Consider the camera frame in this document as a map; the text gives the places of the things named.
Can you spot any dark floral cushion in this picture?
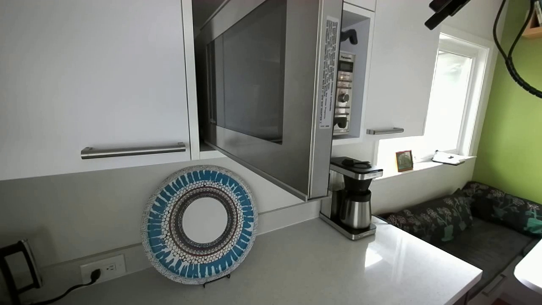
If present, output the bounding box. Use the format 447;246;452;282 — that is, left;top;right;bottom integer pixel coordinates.
386;193;476;246

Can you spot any white paper stack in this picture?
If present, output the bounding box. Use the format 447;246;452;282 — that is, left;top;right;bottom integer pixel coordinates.
430;149;476;168

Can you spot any dark bench seat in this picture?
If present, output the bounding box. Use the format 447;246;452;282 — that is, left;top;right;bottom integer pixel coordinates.
438;217;538;285

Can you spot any white wall outlet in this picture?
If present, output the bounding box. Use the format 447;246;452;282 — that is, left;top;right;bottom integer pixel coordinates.
79;253;127;287

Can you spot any steel cabinet handle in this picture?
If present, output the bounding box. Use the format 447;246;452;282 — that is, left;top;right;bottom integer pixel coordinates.
79;141;188;161
364;126;406;136

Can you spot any green floral cushion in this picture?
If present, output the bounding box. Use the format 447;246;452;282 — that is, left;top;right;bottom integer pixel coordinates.
455;180;542;239

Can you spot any small wooden wall shelf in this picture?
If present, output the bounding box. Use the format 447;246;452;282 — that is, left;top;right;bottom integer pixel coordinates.
521;10;542;41

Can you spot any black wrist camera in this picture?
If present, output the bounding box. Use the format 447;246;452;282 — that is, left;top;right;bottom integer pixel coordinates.
423;0;471;31

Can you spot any silver microwave oven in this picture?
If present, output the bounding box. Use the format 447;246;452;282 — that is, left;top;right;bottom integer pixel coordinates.
332;10;362;139

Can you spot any dark framed picture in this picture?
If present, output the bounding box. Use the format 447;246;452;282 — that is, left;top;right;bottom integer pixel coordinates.
394;149;415;175

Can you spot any black metal stand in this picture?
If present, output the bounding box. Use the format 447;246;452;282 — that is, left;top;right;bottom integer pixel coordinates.
0;239;42;305

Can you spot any black power cord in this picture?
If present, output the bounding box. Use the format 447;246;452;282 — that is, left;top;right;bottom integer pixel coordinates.
32;270;103;305

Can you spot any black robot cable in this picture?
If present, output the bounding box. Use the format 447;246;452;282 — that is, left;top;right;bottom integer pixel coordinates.
491;0;542;100

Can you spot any white framed window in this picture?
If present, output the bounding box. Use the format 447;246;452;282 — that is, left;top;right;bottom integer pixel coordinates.
422;27;493;160

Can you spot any black steel coffee maker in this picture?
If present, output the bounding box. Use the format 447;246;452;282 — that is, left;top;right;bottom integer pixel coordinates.
318;156;384;243

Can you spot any black plate stand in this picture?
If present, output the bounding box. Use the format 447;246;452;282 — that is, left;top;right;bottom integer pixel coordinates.
201;273;234;288

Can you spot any blue patterned decorative plate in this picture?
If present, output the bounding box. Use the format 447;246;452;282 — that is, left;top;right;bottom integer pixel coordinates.
140;165;259;287

